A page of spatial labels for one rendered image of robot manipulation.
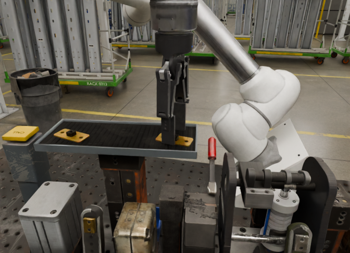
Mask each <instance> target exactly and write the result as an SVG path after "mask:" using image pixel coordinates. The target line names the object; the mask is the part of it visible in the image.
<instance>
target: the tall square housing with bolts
mask: <svg viewBox="0 0 350 253"><path fill-rule="evenodd" d="M82 212H83V206H82V201H81V196H80V191H79V186H78V184H77V183H68V182H51V181H47V182H44V183H43V184H42V185H41V186H40V188H39V189H38V190H37V191H36V192H35V193H34V195H33V196H32V197H31V198H30V199H29V200H28V202H27V203H26V204H25V205H24V206H23V207H22V208H21V210H20V211H19V212H18V216H19V219H20V222H21V224H22V227H23V230H24V233H25V235H26V238H27V241H28V244H29V247H30V250H31V253H83V243H82V229H81V213H82Z"/></svg>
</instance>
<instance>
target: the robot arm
mask: <svg viewBox="0 0 350 253"><path fill-rule="evenodd" d="M110 1H114V2H117V3H121V4H123V7H122V13H123V16H124V18H125V20H126V21H127V22H128V23H129V24H130V25H132V26H135V27H141V26H144V25H145V24H147V23H148V22H149V21H151V28H152V29H153V30H156V31H158V32H155V50H156V52H158V53H161V54H162V55H163V58H162V67H161V69H159V68H157V69H156V71H155V73H156V80H157V108H156V116H157V117H160V118H161V142H162V143H164V144H170V145H174V144H175V143H176V139H175V137H176V130H181V131H185V122H186V103H189V101H190V100H189V99H187V98H188V96H189V60H190V59H189V57H186V56H185V55H184V54H188V53H190V52H191V51H192V50H193V32H194V33H195V34H196V35H197V36H198V37H199V38H200V39H201V41H202V42H203V43H204V44H205V45H206V46H207V47H208V48H209V50H210V51H211V52H212V53H213V54H214V55H215V56H216V57H217V58H218V60H219V61H220V62H221V63H222V64H223V65H224V66H225V67H226V69H227V70H228V71H229V72H230V73H231V74H232V75H233V76H234V77H235V79H236V80H237V81H238V82H239V84H240V93H241V95H242V97H243V99H244V101H243V102H242V103H241V104H239V105H238V104H236V103H229V104H226V105H223V106H221V107H220V108H219V109H218V110H217V111H216V112H215V113H214V115H213V117H212V119H211V122H212V128H213V131H214V133H215V135H216V137H217V139H218V141H219V142H220V143H221V145H222V146H223V147H224V148H225V149H226V150H227V151H228V152H229V153H233V156H234V158H235V159H236V160H237V162H236V163H235V166H236V171H237V172H238V166H239V161H244V162H262V163H263V165H264V167H265V169H266V168H267V167H269V166H271V165H273V164H276V163H279V162H280V161H281V160H282V157H281V156H280V154H279V151H278V147H277V142H276V141H277V138H276V137H275V136H271V137H269V138H266V135H267V133H268V131H269V129H270V128H271V127H272V126H273V125H275V124H276V123H277V122H278V121H279V120H281V119H282V118H283V117H284V116H285V115H286V114H287V112H288V111H289V110H290V109H291V108H292V107H293V105H294V104H295V102H296V100H297V98H298V96H299V93H300V91H301V86H300V82H299V80H298V79H297V77H296V76H295V75H294V74H292V73H290V72H288V71H286V70H275V71H274V70H272V69H271V68H270V67H265V66H261V67H260V66H259V65H258V64H257V63H256V62H255V61H254V60H253V58H252V57H251V56H250V55H249V54H248V53H247V51H246V50H245V49H244V48H243V47H242V46H241V45H240V43H239V42H238V41H237V40H236V39H235V38H234V36H233V35H232V34H231V33H230V32H229V31H228V30H227V28H226V27H225V26H224V25H223V23H222V22H221V21H220V20H219V19H218V18H217V16H216V15H215V14H214V13H213V12H212V11H211V10H210V8H209V7H208V6H207V5H206V4H205V3H204V2H203V0H110ZM190 31H193V32H190ZM171 80H172V81H171ZM174 98H175V101H176V102H175V101H174Z"/></svg>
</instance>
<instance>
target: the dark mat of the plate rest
mask: <svg viewBox="0 0 350 253"><path fill-rule="evenodd" d="M63 129H69V130H75V131H77V132H81V133H85V134H88V135H90V137H88V138H87V139H85V140H84V141H82V142H80V143H77V142H73V141H69V140H66V139H63V138H59V137H55V136H54V134H55V133H57V132H59V131H61V130H63ZM160 133H161V125H143V124H118V123H93V122H67V121H64V122H63V123H61V124H60V125H59V126H58V127H57V128H56V129H55V130H54V131H52V132H51V133H50V134H49V135H48V136H47V137H46V138H45V139H43V140H42V141H41V142H40V143H39V144H57V145H78V146H100V147H121V148H143V149H165V150H186V151H195V135H196V127H195V126H186V127H185V131H181V130H176V134H178V135H179V136H184V137H190V138H192V139H193V141H192V143H191V144H190V146H189V147H185V146H180V145H170V144H164V143H162V142H158V141H156V137H157V136H158V135H159V134H160Z"/></svg>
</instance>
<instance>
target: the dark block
mask: <svg viewBox="0 0 350 253"><path fill-rule="evenodd" d="M348 230H350V196H349V195H348V193H347V192H346V191H345V189H344V188H343V187H342V185H341V184H339V183H337V194H336V198H335V201H334V204H333V207H332V210H331V214H330V219H329V225H328V229H327V234H326V240H325V243H324V248H323V250H322V253H336V252H337V250H338V248H339V245H340V243H341V240H342V238H343V235H344V232H347V231H348Z"/></svg>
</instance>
